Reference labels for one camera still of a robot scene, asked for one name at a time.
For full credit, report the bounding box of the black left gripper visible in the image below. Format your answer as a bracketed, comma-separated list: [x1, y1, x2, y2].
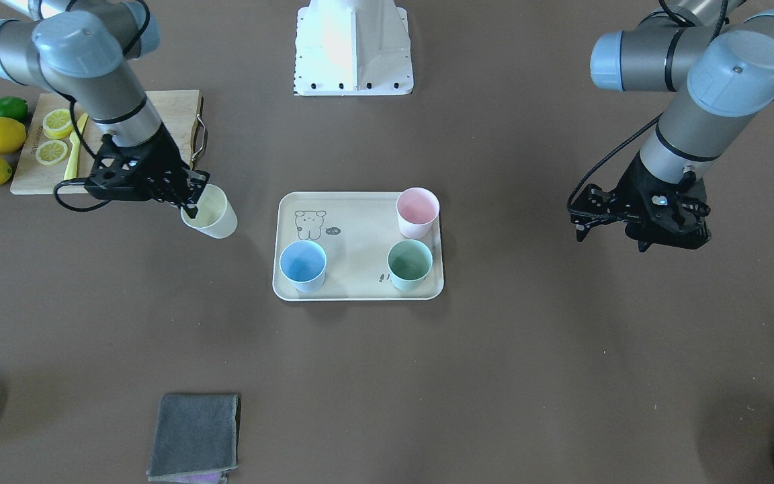
[567, 154, 712, 252]

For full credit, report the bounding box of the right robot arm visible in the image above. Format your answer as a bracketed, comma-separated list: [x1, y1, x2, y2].
[0, 1, 209, 218]

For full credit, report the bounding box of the lower whole lemon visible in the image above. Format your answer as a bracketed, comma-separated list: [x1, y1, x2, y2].
[0, 117, 27, 155]

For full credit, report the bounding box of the lemon slice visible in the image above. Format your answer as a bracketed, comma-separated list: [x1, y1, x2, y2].
[34, 140, 70, 166]
[41, 108, 73, 140]

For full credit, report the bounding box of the pink plastic cup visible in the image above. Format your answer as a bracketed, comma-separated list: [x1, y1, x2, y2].
[396, 187, 440, 239]

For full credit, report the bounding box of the blue plastic cup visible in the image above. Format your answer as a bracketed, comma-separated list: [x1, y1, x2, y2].
[279, 240, 327, 293]

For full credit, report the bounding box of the green plastic cup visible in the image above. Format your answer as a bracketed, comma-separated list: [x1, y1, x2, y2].
[387, 239, 433, 291]

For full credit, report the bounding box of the upper lemon slice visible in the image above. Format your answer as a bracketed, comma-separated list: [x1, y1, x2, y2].
[34, 140, 70, 166]

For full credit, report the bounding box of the pale yellow plastic cup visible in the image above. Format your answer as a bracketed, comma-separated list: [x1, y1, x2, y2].
[180, 184, 239, 239]

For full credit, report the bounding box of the lower lemon slice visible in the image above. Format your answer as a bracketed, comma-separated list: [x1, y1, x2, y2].
[41, 108, 73, 140]

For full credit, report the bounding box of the folded grey cloth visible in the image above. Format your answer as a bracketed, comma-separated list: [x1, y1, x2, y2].
[146, 393, 239, 483]

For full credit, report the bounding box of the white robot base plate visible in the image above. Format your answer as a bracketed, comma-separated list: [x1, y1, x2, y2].
[293, 1, 415, 96]

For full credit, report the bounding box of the yellow plastic knife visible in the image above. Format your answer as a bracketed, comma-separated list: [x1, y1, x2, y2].
[62, 113, 88, 181]

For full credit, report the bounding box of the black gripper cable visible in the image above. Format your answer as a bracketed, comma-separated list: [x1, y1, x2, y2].
[567, 114, 663, 209]
[53, 101, 119, 213]

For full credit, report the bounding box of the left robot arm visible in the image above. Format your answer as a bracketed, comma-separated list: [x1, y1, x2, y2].
[567, 1, 774, 252]

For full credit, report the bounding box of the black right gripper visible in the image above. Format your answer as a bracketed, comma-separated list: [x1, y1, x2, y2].
[84, 125, 211, 218]

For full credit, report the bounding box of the wooden cutting board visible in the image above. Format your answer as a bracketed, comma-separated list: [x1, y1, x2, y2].
[10, 89, 204, 195]

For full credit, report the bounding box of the green lime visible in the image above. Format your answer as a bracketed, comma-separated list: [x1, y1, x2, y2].
[0, 96, 28, 122]

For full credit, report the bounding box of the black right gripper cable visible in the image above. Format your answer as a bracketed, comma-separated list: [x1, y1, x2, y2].
[53, 101, 119, 213]

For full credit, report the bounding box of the cream rabbit tray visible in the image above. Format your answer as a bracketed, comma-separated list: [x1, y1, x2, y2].
[271, 191, 445, 301]

